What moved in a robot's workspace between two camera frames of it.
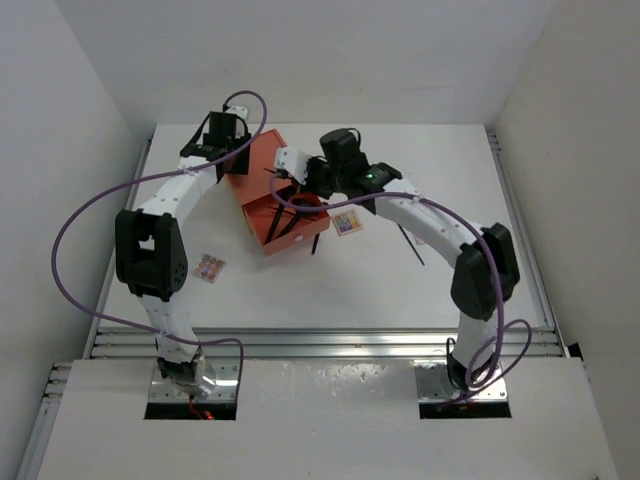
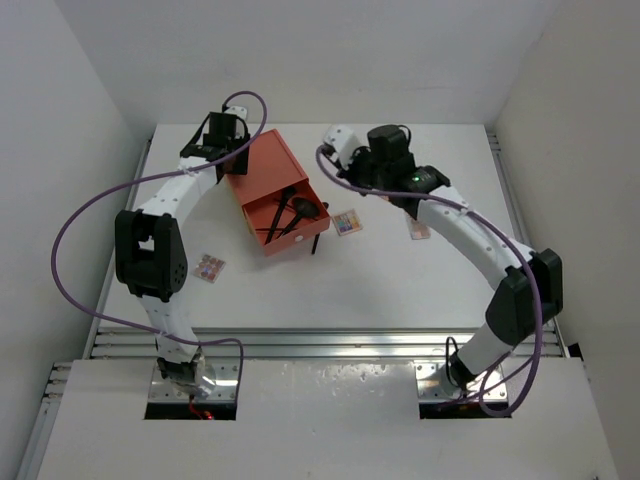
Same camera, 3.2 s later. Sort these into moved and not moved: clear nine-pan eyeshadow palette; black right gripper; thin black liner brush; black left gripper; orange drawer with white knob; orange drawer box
Moved: thin black liner brush; black right gripper
Not moved: clear nine-pan eyeshadow palette; orange drawer box; orange drawer with white knob; black left gripper
